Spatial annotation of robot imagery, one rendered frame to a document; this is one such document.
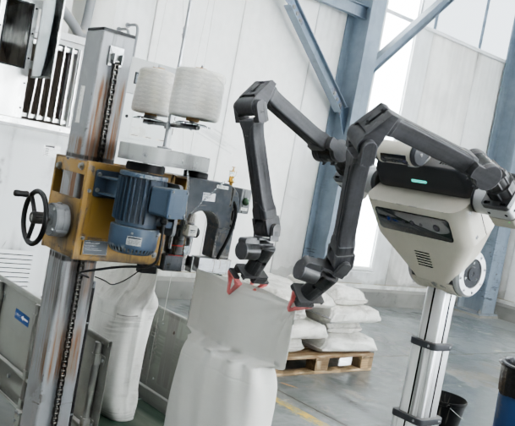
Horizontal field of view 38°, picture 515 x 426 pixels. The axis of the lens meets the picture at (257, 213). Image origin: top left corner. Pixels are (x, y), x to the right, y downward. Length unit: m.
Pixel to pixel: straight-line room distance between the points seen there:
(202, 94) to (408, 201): 0.73
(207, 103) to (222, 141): 5.31
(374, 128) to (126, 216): 0.82
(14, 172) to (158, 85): 2.76
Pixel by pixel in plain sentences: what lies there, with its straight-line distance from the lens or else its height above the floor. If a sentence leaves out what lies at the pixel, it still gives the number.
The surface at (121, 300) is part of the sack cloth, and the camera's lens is 2.85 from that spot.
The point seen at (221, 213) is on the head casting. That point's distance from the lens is 2.66.
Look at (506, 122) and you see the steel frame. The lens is 11.12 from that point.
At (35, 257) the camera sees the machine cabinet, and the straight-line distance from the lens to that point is 5.37.
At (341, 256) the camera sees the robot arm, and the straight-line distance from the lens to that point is 2.06.
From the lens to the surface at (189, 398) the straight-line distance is 2.48.
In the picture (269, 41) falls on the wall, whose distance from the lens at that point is 7.98.
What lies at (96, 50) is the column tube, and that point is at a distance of 2.45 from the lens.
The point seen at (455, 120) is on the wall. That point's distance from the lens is 10.39.
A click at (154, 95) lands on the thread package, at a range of 2.56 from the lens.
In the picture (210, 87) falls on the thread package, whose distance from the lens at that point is 2.34.
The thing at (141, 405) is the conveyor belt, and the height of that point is 0.38.
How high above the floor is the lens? 1.39
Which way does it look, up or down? 3 degrees down
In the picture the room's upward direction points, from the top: 10 degrees clockwise
